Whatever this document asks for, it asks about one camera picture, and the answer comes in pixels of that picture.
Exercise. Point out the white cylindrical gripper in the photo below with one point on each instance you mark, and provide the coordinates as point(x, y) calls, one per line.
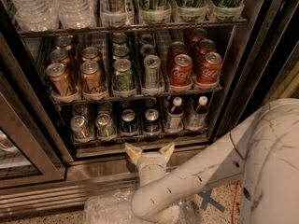
point(151, 163)

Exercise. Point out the pepsi can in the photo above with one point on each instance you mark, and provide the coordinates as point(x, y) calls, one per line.
point(152, 121)
point(127, 104)
point(150, 103)
point(128, 121)

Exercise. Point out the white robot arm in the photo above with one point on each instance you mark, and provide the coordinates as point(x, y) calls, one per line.
point(262, 151)

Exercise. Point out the stainless fridge base grille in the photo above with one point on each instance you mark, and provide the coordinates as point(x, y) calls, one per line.
point(84, 179)

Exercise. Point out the front left silver can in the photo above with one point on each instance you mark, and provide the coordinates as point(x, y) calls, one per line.
point(80, 127)

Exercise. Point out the front green can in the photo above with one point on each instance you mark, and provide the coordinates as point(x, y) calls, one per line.
point(123, 75)

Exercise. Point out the rear left silver can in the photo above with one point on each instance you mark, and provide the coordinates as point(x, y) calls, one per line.
point(81, 110)

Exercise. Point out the front left coca-cola can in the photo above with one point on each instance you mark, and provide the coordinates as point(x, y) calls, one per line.
point(181, 70)

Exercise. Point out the coca-cola can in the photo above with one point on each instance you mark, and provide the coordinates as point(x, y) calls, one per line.
point(208, 67)
point(194, 34)
point(181, 70)
point(205, 46)
point(176, 48)

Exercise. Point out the gold can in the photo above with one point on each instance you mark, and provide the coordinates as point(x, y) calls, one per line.
point(92, 77)
point(61, 78)
point(60, 56)
point(91, 54)
point(65, 42)

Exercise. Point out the front silver slim can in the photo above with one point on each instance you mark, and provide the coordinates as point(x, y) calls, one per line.
point(152, 69)

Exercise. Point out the silver slim can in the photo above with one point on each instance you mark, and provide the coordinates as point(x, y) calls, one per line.
point(152, 69)
point(145, 39)
point(147, 49)

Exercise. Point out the front right coca-cola can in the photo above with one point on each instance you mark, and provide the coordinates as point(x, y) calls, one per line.
point(208, 67)

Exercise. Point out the middle silver slim can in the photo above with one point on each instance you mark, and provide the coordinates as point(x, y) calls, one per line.
point(147, 49)

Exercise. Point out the middle green can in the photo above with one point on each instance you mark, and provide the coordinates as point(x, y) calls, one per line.
point(120, 52)

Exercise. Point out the middle left coca-cola can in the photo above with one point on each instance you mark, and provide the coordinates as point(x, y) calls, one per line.
point(176, 48)

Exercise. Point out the front left gold can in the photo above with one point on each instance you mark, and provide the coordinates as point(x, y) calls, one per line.
point(61, 78)

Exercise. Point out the rear silver slim can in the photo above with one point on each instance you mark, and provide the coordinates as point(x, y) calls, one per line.
point(145, 39)

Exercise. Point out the left glass fridge door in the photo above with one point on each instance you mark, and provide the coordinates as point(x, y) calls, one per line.
point(27, 156)

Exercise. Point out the glass fridge door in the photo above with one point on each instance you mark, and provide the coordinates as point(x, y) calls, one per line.
point(27, 156)
point(259, 50)

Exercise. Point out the rear green can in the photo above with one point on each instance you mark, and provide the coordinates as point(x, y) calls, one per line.
point(119, 39)

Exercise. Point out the middle right coca-cola can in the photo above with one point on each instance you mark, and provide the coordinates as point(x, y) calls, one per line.
point(205, 46)

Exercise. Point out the rear coca-cola can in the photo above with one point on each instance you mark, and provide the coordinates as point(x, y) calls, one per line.
point(194, 34)

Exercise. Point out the middle left gold can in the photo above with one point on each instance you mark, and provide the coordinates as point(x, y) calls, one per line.
point(60, 56)

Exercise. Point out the rear left gold can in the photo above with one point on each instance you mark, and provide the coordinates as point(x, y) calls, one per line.
point(65, 42)

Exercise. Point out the right glass fridge door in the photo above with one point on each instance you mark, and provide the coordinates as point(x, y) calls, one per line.
point(259, 50)

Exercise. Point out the left white-cap bottle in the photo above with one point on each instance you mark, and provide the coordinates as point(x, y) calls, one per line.
point(174, 114)

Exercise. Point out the white-cap bottle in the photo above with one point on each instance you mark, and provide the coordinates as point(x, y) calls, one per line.
point(197, 115)
point(174, 114)

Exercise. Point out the right white-cap bottle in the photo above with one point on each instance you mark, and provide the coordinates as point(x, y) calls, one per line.
point(197, 115)

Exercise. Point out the clear plastic bag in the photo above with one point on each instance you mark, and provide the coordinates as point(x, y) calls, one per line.
point(115, 208)

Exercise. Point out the blue tape cross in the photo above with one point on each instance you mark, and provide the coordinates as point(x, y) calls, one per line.
point(207, 200)

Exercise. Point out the bottom wire shelf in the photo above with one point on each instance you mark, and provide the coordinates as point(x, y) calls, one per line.
point(137, 138)

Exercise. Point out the wire shelf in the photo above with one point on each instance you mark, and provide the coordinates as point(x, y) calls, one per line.
point(137, 138)
point(132, 28)
point(165, 90)

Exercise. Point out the middle wire shelf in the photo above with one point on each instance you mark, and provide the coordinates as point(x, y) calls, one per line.
point(165, 90)

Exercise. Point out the upper wire shelf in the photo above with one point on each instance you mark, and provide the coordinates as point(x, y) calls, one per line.
point(132, 28)

